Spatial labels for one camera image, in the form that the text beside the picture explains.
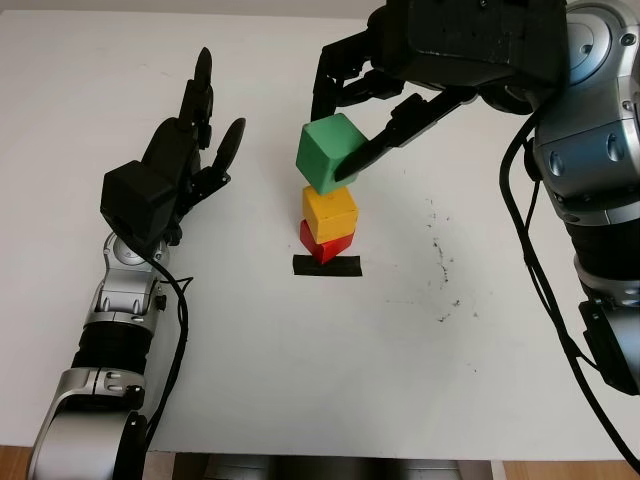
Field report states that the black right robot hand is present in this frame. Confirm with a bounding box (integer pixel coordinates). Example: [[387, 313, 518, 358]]
[[310, 0, 534, 184]]

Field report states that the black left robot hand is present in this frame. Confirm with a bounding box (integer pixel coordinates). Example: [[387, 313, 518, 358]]
[[142, 47, 247, 246]]

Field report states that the green block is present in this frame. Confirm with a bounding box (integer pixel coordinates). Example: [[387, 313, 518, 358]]
[[295, 113, 370, 196]]

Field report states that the yellow block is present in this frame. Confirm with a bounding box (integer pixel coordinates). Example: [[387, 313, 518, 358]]
[[302, 185, 360, 245]]

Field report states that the red block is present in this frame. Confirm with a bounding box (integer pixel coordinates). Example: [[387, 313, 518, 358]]
[[298, 220, 355, 265]]

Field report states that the black tape strip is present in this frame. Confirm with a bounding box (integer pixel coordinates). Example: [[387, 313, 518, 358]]
[[292, 254, 362, 278]]

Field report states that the dark robot torso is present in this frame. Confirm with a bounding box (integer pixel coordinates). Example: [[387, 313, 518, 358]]
[[174, 451, 494, 480]]

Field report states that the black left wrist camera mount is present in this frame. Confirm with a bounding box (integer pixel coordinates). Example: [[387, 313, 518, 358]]
[[100, 160, 180, 256]]

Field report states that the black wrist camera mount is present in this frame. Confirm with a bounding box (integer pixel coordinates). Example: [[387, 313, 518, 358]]
[[403, 0, 570, 101], [100, 160, 180, 256]]

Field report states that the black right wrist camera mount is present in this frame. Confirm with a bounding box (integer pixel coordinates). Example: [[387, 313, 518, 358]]
[[403, 0, 570, 101]]

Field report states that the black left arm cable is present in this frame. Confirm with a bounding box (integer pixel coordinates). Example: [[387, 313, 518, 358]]
[[137, 254, 194, 451]]

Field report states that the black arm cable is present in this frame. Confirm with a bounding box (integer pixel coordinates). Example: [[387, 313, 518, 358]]
[[137, 254, 194, 451], [499, 94, 640, 464]]

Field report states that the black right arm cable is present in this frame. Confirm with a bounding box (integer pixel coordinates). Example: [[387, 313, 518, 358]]
[[499, 94, 640, 464]]

